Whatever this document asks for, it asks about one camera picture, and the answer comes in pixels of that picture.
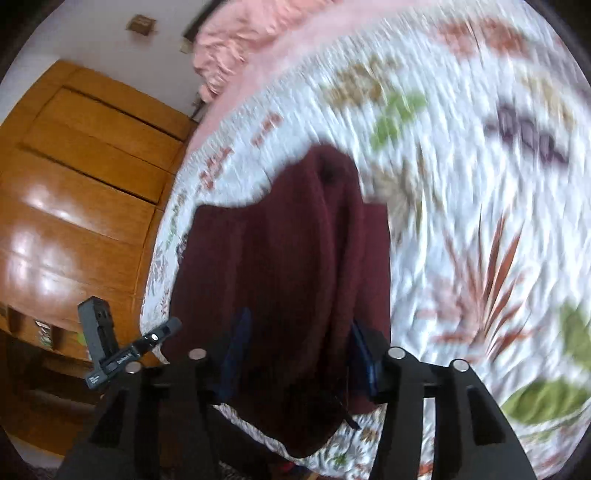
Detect brown wall switch box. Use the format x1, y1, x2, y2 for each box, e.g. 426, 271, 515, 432
126, 14, 156, 37

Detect maroon pants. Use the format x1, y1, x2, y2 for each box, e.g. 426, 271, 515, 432
161, 145, 391, 458

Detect pink fleece blanket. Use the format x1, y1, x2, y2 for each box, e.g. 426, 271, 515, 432
192, 1, 339, 103

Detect wooden wardrobe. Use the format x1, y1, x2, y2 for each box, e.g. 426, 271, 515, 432
1, 60, 195, 455

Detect white floral quilt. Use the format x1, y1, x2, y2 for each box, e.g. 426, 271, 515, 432
139, 1, 590, 479

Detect pink bed sheet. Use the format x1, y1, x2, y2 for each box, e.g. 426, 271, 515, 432
184, 1, 440, 164

